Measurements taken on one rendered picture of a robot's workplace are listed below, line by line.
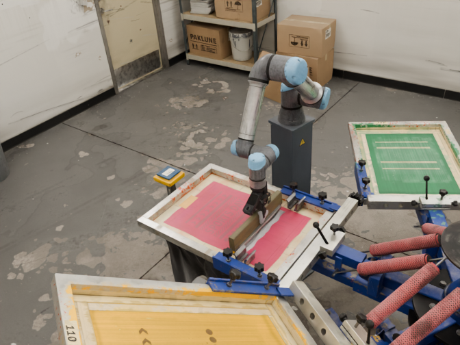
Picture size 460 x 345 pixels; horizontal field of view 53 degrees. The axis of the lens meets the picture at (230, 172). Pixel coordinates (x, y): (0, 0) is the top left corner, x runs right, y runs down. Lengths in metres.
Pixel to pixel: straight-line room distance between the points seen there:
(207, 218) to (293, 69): 0.84
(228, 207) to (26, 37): 3.54
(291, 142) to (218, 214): 0.58
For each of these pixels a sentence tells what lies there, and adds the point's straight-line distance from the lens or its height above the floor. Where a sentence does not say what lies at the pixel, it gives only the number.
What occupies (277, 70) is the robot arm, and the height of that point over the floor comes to 1.65.
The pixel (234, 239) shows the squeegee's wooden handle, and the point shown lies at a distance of 2.04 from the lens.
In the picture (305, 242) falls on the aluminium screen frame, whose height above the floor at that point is 0.99.
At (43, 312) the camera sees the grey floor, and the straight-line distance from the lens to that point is 3.46.
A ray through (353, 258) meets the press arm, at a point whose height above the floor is 1.04.
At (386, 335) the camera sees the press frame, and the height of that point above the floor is 1.04.
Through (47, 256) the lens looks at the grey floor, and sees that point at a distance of 3.85.
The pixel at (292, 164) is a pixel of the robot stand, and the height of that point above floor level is 0.97.
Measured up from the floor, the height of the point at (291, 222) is 0.95.
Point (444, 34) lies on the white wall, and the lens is 5.54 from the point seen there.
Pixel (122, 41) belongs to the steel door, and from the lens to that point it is 6.22.
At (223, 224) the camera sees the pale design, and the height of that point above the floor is 0.95.
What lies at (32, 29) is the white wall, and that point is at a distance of 5.39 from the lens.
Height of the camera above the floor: 2.43
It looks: 35 degrees down
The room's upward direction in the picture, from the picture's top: 5 degrees counter-clockwise
